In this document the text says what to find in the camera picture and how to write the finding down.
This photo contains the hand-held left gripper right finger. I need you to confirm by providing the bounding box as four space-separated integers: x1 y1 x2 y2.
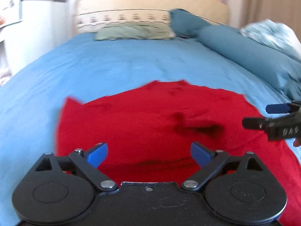
181 142 264 192

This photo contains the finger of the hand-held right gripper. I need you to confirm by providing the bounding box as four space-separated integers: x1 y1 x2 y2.
265 103 293 115
242 117 271 130

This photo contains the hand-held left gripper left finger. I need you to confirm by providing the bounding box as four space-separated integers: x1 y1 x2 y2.
35 142 118 192

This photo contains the red garment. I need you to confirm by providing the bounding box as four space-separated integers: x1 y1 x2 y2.
55 80 301 226

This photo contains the teal bolster pillow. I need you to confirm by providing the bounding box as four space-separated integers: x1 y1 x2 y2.
197 25 301 100

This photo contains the light blue blanket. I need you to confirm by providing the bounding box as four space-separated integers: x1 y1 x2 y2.
240 19 301 63

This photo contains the blue bed sheet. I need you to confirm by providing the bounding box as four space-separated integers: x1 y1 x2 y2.
0 32 301 226

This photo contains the beige curtain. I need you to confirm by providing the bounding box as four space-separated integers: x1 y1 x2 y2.
242 0 301 30

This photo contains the green pillow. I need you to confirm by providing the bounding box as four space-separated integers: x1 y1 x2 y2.
95 24 176 40

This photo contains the white patterned pillow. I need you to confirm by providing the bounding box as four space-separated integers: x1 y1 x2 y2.
72 9 173 33

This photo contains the white cabinet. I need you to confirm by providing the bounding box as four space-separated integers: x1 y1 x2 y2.
0 0 72 85

